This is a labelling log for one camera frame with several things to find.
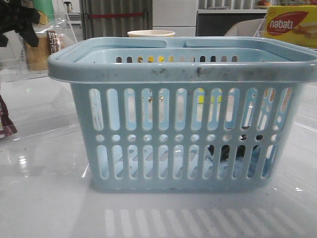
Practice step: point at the dark red snack packet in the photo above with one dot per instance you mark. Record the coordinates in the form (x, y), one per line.
(7, 127)

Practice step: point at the yellow paper cup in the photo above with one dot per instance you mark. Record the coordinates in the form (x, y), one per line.
(151, 33)

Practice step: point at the dark tissue pack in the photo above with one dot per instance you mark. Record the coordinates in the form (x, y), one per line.
(226, 149)

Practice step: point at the clear acrylic stand right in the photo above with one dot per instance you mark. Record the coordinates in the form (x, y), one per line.
(260, 27)

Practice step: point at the packaged toast bread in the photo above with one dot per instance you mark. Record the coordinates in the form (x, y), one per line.
(52, 39)

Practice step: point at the white drawer cabinet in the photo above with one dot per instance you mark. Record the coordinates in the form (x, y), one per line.
(178, 16)

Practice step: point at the light blue plastic basket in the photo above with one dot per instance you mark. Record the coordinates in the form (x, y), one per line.
(149, 108)

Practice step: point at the clear acrylic shelf left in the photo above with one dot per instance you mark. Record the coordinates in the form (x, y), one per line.
(10, 55)

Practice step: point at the yellow nabati wafer box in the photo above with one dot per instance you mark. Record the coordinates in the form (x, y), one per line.
(293, 24)

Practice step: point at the green yellow cartoon can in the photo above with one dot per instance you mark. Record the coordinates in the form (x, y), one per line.
(46, 11)

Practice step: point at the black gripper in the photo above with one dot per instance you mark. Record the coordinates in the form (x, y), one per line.
(20, 19)

